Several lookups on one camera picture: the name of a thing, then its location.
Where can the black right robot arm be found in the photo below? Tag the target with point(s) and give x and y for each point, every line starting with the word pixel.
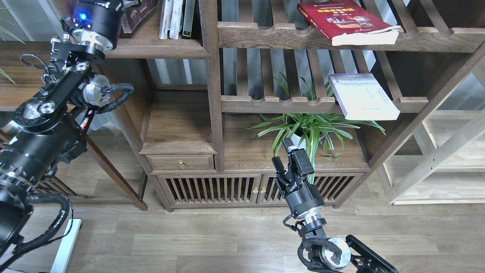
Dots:
pixel 318 252

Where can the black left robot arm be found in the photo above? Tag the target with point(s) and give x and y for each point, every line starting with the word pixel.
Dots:
pixel 54 122

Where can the dark maroon Chinese book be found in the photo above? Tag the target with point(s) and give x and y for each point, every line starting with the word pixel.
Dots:
pixel 133 15

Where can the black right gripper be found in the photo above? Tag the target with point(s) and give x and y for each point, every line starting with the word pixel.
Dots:
pixel 301 196

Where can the dark slatted wooden rack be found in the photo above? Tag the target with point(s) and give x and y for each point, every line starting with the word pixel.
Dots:
pixel 55 185

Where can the brass drawer knob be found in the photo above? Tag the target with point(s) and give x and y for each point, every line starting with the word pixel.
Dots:
pixel 181 164

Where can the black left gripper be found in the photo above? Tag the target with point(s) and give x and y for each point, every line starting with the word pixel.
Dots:
pixel 97 23

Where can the white standing book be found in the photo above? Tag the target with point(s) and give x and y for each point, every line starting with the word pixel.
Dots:
pixel 176 19
pixel 165 19

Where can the white metal stand leg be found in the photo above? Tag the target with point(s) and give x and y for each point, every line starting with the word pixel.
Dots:
pixel 66 246

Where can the dark wooden bookshelf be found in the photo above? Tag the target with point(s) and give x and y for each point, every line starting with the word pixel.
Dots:
pixel 195 99

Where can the white plant pot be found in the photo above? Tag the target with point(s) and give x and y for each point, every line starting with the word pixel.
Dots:
pixel 302 137

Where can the white standing book left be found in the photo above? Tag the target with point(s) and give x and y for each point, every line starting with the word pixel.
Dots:
pixel 165 19

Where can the white standing book middle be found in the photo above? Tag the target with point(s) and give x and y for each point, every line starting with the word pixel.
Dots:
pixel 176 19

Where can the green spider plant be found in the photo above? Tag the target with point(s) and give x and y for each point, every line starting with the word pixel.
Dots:
pixel 331 126

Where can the green plant leaves left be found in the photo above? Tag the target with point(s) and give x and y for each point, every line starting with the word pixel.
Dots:
pixel 5 45

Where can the dark wooden side table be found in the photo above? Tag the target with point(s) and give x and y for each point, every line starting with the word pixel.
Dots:
pixel 28 80

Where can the red paperback book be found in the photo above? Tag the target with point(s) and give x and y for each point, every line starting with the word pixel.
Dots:
pixel 344 22

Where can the dark green standing book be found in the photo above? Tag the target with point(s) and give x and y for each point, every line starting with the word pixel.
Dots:
pixel 189 8

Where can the pale lavender white book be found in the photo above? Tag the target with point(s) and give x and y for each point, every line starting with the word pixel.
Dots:
pixel 362 98

